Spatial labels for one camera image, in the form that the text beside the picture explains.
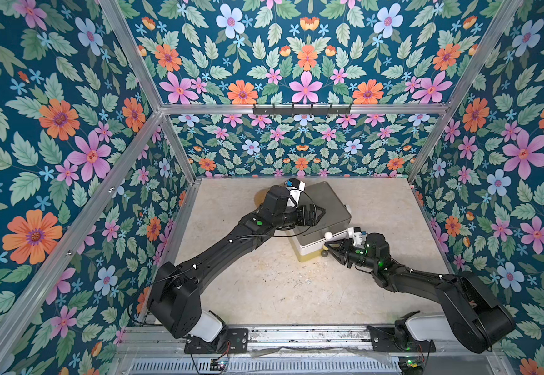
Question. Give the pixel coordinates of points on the aluminium front rail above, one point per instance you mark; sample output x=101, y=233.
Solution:
x=302, y=349

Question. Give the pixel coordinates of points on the white middle drawer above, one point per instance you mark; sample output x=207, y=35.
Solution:
x=311, y=247

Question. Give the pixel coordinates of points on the yellow bottom drawer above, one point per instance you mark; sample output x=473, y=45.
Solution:
x=312, y=255

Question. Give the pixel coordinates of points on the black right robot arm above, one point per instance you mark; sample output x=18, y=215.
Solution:
x=475, y=317

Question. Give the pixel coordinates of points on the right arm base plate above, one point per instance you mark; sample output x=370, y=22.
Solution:
x=397, y=338

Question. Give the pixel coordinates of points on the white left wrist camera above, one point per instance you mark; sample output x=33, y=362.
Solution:
x=295, y=188

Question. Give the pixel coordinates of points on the black wall hook rack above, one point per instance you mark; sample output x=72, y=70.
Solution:
x=293, y=109

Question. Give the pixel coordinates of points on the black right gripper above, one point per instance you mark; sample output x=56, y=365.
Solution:
x=347, y=250

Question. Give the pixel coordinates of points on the brown plush teddy bear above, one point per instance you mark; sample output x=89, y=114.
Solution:
x=260, y=198

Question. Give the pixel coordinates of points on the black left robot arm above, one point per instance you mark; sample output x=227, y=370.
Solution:
x=175, y=297

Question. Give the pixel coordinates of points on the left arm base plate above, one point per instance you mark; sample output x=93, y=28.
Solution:
x=228, y=341

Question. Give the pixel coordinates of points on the grey three-drawer cabinet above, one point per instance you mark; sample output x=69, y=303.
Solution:
x=322, y=195

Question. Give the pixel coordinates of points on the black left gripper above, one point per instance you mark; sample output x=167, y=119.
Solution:
x=308, y=221

